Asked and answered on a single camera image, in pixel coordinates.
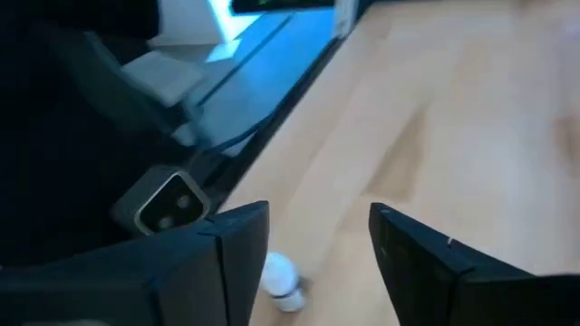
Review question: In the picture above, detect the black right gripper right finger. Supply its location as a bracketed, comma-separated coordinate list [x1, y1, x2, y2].
[368, 202, 580, 326]

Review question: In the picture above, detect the small green dropper bottle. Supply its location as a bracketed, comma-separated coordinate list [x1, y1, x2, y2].
[258, 252, 308, 313]

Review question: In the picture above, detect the dark camera cable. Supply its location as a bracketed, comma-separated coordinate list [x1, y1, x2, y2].
[198, 110, 277, 155]

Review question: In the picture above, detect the white frame bracket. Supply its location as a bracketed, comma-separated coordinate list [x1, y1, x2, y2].
[333, 0, 360, 40]

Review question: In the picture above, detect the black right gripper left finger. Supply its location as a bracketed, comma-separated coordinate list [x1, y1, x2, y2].
[0, 200, 271, 326]

